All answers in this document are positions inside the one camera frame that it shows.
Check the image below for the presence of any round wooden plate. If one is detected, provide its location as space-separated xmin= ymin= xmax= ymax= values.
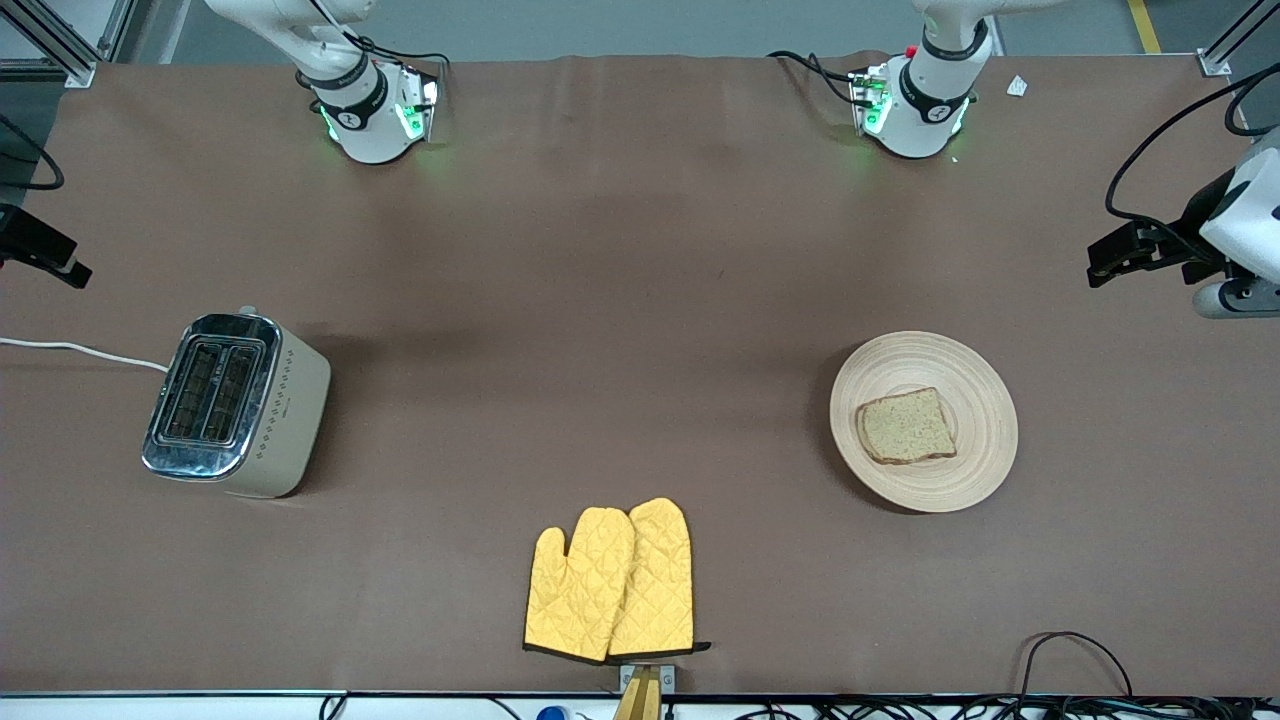
xmin=829 ymin=331 xmax=1019 ymax=515

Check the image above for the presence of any black cable bundle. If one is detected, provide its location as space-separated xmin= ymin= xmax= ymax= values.
xmin=740 ymin=695 xmax=1280 ymax=720

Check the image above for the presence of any black left base cable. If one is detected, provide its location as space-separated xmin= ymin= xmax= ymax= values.
xmin=768 ymin=50 xmax=863 ymax=106

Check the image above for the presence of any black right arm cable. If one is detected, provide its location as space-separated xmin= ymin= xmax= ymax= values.
xmin=0 ymin=112 xmax=67 ymax=192

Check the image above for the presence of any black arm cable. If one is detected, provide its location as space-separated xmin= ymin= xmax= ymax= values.
xmin=1104 ymin=65 xmax=1280 ymax=243
xmin=0 ymin=112 xmax=67 ymax=192

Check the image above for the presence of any black looped cable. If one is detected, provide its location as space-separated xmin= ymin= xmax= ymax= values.
xmin=1020 ymin=631 xmax=1136 ymax=701

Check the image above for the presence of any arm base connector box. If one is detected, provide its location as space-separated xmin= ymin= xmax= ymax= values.
xmin=850 ymin=65 xmax=893 ymax=136
xmin=398 ymin=65 xmax=446 ymax=143

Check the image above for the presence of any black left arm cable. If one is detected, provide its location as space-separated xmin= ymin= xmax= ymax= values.
xmin=1104 ymin=65 xmax=1280 ymax=243

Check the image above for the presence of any wooden stick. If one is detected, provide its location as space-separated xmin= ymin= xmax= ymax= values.
xmin=612 ymin=668 xmax=663 ymax=720

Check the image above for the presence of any aluminium frame profile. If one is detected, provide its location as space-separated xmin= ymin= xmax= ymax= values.
xmin=0 ymin=0 xmax=136 ymax=89
xmin=1198 ymin=0 xmax=1280 ymax=77

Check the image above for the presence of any brown table cover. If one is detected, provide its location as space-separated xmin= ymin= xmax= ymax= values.
xmin=0 ymin=50 xmax=1280 ymax=697

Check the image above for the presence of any black right base cable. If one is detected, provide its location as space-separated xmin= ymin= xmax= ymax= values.
xmin=310 ymin=0 xmax=451 ymax=76

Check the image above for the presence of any yellow quilted oven mitt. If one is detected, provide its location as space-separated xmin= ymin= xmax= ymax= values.
xmin=608 ymin=497 xmax=711 ymax=661
xmin=524 ymin=507 xmax=637 ymax=663

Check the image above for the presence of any white toaster power cord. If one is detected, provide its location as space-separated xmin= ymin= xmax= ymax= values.
xmin=0 ymin=337 xmax=169 ymax=373

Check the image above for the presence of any black base cable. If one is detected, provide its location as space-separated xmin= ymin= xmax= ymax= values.
xmin=768 ymin=50 xmax=863 ymax=106
xmin=310 ymin=0 xmax=451 ymax=76

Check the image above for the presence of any small metal bracket plate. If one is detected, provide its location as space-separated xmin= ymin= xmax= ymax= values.
xmin=618 ymin=662 xmax=677 ymax=694

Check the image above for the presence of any brown bread slice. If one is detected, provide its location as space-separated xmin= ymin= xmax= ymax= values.
xmin=856 ymin=387 xmax=958 ymax=466

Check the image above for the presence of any cream and chrome toaster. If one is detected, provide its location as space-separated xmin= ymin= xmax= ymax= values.
xmin=141 ymin=305 xmax=332 ymax=499

